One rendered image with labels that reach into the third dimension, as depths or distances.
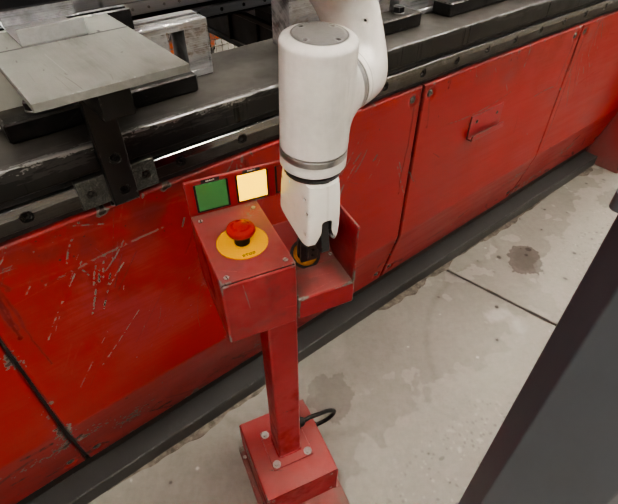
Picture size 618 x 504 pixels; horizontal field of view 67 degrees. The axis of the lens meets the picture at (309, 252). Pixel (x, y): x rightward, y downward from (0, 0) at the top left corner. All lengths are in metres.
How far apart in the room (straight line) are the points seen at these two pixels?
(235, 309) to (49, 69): 0.36
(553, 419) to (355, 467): 0.76
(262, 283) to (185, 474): 0.80
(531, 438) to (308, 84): 0.50
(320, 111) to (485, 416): 1.11
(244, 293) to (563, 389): 0.39
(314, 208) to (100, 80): 0.28
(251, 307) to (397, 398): 0.85
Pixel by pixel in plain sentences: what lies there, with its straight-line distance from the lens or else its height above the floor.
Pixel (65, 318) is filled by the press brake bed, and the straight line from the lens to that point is 0.91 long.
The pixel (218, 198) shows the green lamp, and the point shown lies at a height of 0.80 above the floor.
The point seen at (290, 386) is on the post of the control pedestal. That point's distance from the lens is 0.95.
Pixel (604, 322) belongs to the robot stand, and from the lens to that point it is 0.52.
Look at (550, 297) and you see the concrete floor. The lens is 1.84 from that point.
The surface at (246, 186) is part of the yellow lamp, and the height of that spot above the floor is 0.81.
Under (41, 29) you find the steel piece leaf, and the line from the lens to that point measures 0.75.
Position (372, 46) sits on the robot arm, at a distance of 0.59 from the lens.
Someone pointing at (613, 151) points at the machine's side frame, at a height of 0.10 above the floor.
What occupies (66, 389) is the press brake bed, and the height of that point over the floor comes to 0.42.
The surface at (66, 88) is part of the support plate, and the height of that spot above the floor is 1.00.
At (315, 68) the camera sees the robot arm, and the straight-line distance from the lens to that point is 0.50.
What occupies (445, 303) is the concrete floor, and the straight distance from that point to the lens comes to 1.69.
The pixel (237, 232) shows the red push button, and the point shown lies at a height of 0.81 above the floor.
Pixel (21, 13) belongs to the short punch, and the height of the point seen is 1.02.
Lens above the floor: 1.21
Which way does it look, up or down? 42 degrees down
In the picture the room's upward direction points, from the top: straight up
